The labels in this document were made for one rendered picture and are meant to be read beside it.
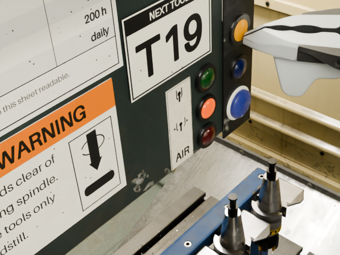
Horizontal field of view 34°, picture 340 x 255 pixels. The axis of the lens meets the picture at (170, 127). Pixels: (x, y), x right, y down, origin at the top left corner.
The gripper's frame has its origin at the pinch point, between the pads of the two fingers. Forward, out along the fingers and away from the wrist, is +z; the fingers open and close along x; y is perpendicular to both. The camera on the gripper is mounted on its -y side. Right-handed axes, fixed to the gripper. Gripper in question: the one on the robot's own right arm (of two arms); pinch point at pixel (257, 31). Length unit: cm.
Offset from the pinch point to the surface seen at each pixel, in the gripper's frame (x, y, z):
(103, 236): 70, 114, 52
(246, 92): 0.3, 6.8, 0.9
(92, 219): -16.3, 9.0, 11.4
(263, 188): 27, 45, 0
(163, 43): -8.2, -2.9, 6.6
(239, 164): 82, 88, 9
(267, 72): 83, 56, 3
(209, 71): -4.0, 2.0, 3.7
